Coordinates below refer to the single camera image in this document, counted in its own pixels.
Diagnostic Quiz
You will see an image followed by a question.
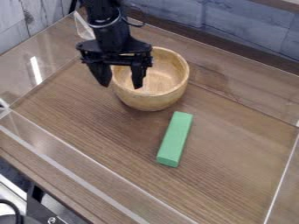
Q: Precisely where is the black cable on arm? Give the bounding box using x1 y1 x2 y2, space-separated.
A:
121 16 147 29

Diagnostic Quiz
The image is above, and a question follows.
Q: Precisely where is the clear acrylic corner bracket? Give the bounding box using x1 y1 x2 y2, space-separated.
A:
73 11 95 40

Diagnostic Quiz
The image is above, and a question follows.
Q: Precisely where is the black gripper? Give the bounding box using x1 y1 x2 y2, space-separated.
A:
76 37 153 89

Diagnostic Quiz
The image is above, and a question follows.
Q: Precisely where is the black cable lower left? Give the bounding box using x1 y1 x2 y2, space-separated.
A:
0 199 23 224

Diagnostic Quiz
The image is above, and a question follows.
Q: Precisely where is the black table frame bracket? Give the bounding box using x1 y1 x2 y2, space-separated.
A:
25 184 75 224

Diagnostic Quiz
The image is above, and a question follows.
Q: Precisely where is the wooden bowl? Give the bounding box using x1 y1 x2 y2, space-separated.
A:
112 46 191 111

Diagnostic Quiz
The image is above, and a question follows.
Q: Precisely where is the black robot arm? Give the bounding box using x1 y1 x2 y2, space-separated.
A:
76 0 153 89

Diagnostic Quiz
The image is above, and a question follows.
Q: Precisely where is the green rectangular stick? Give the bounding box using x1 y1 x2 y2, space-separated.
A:
156 111 192 167

